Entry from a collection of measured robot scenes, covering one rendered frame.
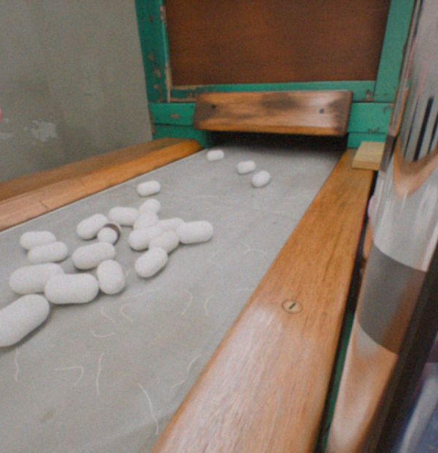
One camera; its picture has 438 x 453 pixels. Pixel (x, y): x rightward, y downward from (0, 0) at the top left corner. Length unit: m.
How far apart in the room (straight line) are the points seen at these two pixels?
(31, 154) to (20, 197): 2.13
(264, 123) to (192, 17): 0.27
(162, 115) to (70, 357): 0.65
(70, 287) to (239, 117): 0.47
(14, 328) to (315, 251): 0.21
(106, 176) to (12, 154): 2.03
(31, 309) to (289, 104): 0.51
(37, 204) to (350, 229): 0.36
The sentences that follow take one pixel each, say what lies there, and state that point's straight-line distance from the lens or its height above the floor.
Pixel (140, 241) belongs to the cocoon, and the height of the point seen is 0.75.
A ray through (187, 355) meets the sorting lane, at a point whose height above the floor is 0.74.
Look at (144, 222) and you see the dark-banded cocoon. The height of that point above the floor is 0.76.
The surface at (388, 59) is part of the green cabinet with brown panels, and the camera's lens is 0.62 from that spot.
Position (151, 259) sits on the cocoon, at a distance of 0.25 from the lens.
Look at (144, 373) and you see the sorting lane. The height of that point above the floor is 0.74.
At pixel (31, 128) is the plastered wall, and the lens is 2.58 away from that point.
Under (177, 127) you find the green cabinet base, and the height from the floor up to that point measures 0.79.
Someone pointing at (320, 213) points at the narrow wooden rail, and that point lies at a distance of 0.31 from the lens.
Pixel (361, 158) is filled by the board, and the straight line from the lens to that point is 0.49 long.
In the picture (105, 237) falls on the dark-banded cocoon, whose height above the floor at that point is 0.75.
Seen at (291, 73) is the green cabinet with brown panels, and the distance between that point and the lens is 0.66.
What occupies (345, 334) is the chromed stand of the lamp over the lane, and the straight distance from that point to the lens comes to 0.25.
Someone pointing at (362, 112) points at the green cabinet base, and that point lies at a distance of 0.62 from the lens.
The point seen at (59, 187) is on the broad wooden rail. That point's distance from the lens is 0.47.
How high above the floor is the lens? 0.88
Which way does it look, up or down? 27 degrees down
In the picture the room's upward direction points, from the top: 2 degrees counter-clockwise
